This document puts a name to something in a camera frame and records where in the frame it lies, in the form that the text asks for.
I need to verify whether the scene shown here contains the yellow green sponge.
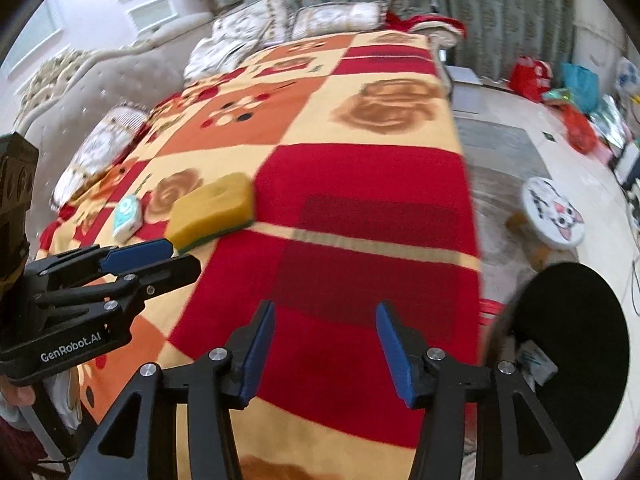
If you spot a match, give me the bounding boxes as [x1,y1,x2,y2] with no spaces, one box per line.
[165,172,257,256]

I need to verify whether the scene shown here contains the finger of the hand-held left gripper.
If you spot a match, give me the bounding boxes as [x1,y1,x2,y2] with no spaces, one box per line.
[32,254,202,328]
[22,239,174,288]

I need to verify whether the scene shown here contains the white folded quilt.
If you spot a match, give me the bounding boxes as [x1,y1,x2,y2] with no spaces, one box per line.
[185,37,261,81]

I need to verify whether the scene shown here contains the red paper bag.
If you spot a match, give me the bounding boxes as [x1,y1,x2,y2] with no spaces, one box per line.
[509,56,551,103]

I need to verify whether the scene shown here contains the grey tufted headboard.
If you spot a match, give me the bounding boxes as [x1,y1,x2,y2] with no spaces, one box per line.
[0,10,216,241]

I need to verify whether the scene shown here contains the silver foil bags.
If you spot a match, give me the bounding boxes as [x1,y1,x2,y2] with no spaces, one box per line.
[590,95,626,148]

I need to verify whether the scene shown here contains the cat print round stool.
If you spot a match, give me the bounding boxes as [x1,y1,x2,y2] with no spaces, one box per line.
[507,177,585,268]

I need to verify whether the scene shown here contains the white box beside bed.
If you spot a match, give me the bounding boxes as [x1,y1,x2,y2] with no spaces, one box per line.
[445,65,483,116]

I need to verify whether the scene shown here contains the black round trash bin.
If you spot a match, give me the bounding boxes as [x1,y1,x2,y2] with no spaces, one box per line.
[492,261,631,463]

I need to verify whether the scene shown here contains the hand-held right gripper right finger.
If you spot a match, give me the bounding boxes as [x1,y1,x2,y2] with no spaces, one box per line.
[375,301,583,480]

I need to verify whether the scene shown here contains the teal white tissue pack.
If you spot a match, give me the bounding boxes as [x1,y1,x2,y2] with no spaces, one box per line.
[111,195,143,243]

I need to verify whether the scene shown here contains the blue plastic bag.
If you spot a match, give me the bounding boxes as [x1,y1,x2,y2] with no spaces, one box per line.
[560,62,599,113]

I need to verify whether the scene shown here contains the red plastic bag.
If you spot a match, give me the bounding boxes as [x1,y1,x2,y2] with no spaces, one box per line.
[562,104,598,155]

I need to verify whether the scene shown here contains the square embroidered pillow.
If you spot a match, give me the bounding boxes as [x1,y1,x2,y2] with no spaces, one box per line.
[212,0,291,46]

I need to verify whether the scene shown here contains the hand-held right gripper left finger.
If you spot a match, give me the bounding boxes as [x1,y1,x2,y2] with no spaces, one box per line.
[70,300,277,480]

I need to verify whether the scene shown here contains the red orange printed blanket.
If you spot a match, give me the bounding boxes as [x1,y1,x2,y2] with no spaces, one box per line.
[37,30,483,480]

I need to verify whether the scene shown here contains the person's left hand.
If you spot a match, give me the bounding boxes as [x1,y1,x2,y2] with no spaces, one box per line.
[0,382,37,408]

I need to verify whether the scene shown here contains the white embroidered bolster pillow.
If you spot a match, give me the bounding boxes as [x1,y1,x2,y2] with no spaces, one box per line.
[52,105,151,208]
[291,2,388,38]

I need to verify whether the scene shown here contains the white printed bag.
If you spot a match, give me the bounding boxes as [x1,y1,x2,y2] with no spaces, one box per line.
[615,57,640,98]

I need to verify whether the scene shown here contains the red cloth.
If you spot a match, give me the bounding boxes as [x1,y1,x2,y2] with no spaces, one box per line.
[385,12,466,48]

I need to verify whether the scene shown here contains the green shiny wrapper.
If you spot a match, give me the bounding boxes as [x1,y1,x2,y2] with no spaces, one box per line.
[542,87,573,108]

